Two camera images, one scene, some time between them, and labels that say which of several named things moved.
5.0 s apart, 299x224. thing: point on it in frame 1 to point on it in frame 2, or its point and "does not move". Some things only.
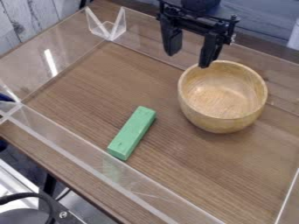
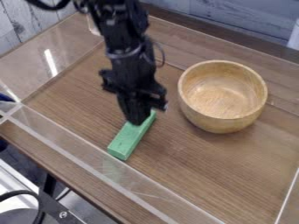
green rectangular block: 132,131 does not move
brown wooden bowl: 222,97 does not move
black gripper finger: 172,36 to 126,103
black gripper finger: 212,44 to 136,110
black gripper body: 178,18 to 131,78
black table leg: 51,185 does not move
